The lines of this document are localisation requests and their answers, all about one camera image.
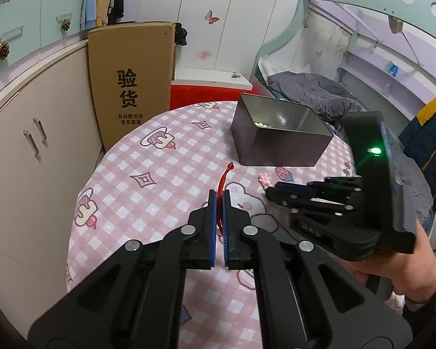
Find red fuzzy bench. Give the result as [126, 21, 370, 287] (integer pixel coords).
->
[169, 84, 253, 111]

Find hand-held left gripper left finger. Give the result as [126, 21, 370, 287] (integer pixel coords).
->
[27, 189, 219, 349]

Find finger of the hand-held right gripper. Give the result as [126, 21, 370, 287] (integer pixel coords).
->
[265, 181, 354, 216]
[308, 175, 364, 200]

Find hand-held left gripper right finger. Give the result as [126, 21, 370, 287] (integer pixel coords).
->
[222, 189, 413, 349]

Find red string bracelet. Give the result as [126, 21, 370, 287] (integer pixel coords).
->
[217, 162, 235, 228]

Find white panel wardrobe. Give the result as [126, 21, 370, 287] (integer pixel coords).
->
[134, 0, 306, 81]

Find grey metal tin box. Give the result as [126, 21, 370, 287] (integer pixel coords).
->
[230, 93, 334, 167]

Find white bench top board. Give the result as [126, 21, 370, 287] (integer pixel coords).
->
[174, 68, 254, 90]

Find beige cabinet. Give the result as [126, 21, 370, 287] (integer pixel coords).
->
[0, 37, 107, 293]

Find large printed cardboard box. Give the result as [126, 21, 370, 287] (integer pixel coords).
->
[87, 22, 176, 152]

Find teal bunk bed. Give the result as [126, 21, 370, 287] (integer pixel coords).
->
[249, 0, 436, 262]

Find hanging light blue shirt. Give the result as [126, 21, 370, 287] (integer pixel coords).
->
[80, 0, 97, 30]

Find navy yellow jacket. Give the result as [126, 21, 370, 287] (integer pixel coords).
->
[397, 92, 436, 212]

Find teal drawer unit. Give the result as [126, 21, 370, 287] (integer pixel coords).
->
[0, 0, 85, 85]

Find silver cabinet door handles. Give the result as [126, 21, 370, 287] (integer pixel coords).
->
[23, 117, 48, 161]

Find pink checked tablecloth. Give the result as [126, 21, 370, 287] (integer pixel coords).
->
[63, 100, 408, 349]

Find grey duvet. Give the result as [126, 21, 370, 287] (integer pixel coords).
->
[267, 72, 435, 227]

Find white pillow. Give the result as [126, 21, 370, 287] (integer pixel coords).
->
[258, 55, 312, 84]

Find person's right hand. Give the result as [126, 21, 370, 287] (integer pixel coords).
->
[348, 222, 436, 303]

